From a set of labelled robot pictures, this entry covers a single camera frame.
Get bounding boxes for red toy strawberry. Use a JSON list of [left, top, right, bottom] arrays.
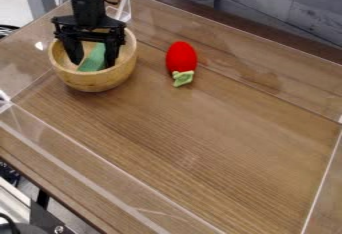
[[165, 41, 197, 87]]

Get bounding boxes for clear acrylic enclosure wall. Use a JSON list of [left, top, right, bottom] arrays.
[[0, 0, 342, 234]]

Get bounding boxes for brown wooden bowl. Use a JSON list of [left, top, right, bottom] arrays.
[[48, 28, 137, 92]]

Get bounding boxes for clear acrylic corner bracket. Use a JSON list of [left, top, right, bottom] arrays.
[[105, 0, 132, 22]]

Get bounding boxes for black metal table leg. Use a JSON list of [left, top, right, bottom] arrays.
[[36, 190, 49, 210]]

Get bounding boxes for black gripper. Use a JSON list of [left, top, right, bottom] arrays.
[[50, 15, 125, 68]]

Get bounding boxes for green foam stick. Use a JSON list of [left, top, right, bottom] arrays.
[[77, 43, 105, 72]]

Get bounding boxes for black cable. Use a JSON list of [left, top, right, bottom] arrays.
[[0, 212, 21, 234]]

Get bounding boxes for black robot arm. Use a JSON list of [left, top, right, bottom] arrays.
[[50, 0, 125, 67]]

